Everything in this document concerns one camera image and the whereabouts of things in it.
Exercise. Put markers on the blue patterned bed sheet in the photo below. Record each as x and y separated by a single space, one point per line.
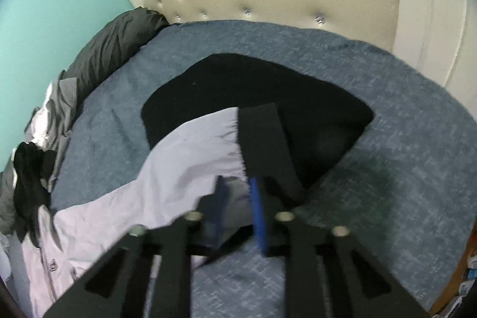
391 172

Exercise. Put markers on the light purple jacket black cuffs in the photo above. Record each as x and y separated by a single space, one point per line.
179 161

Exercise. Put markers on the folded black garment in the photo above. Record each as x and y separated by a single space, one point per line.
298 98

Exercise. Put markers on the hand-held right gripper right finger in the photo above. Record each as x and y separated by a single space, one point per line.
259 213

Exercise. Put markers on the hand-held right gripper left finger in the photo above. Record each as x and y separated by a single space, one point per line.
218 213

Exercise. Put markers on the dark grey duvet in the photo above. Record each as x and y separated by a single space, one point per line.
111 42

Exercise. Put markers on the grey garment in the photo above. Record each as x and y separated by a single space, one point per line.
65 105

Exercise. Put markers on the white garment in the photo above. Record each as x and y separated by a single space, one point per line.
39 124

